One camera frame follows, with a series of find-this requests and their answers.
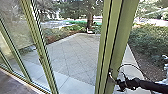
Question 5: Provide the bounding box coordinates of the green framed glass door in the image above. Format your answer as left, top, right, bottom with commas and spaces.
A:
94, 0, 140, 94

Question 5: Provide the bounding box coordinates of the white garden statue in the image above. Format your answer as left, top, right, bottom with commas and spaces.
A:
154, 54, 168, 94

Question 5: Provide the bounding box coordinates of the tree trunk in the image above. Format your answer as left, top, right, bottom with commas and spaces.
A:
85, 6, 95, 33

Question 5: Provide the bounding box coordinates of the green window frame wall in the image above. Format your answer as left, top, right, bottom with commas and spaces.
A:
0, 0, 60, 94

